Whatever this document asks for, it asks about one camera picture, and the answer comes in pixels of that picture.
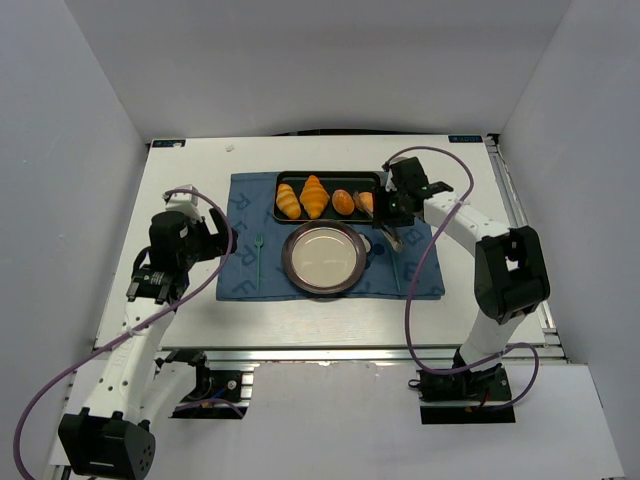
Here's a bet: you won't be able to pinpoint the round metal plate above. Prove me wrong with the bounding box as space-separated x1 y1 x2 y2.
281 220 367 296

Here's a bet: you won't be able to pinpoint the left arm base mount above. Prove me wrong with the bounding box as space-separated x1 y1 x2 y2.
155 349 248 420

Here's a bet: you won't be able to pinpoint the aluminium side rail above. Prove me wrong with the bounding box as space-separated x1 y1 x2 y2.
484 133 570 362

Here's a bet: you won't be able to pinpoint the black rectangular tray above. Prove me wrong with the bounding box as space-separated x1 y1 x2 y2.
275 171 386 225

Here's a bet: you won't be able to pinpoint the teal plastic knife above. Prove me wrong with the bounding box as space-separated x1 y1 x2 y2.
389 249 402 294

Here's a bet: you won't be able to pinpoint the left striped croissant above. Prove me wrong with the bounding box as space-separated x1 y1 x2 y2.
276 183 301 220

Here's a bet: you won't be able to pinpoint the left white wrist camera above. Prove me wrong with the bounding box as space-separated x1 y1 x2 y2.
164 184 203 222

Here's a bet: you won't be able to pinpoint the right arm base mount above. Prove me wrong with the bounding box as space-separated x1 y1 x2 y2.
408 364 516 426

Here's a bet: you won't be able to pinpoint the blue placemat with letters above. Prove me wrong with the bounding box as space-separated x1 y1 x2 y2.
216 172 432 302

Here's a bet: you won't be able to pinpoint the left blue table label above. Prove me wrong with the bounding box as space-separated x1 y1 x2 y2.
151 139 186 149

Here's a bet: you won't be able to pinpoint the teal plastic fork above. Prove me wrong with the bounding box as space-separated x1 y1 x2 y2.
254 233 264 290

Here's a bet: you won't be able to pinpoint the blue table label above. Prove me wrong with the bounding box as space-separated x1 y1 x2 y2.
151 139 186 149
448 135 483 143

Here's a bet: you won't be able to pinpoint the metal tongs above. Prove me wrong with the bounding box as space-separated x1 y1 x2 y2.
352 191 403 252

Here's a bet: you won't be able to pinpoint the large orange croissant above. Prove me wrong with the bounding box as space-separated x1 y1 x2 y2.
299 175 329 220

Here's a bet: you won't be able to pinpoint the right blue table label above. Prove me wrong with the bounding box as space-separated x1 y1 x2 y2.
448 135 483 143

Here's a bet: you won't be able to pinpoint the light round bread roll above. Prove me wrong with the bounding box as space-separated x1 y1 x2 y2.
357 192 374 213

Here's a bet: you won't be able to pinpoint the dark glazed round bun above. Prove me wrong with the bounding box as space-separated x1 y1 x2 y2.
331 189 355 217

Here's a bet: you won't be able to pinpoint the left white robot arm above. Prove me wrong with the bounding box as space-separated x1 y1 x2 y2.
58 208 237 479

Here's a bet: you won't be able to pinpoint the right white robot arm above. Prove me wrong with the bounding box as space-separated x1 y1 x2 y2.
374 154 550 374

